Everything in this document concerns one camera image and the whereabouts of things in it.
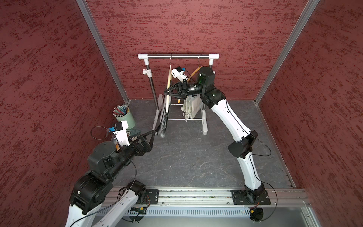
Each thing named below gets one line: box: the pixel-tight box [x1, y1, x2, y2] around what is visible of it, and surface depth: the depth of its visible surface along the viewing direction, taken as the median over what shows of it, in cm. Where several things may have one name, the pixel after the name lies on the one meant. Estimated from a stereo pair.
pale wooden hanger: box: [165, 53, 173, 114], surface depth 61 cm
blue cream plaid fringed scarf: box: [180, 94, 204, 123], surface depth 91 cm
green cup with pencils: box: [112, 103, 136, 130], surface depth 97 cm
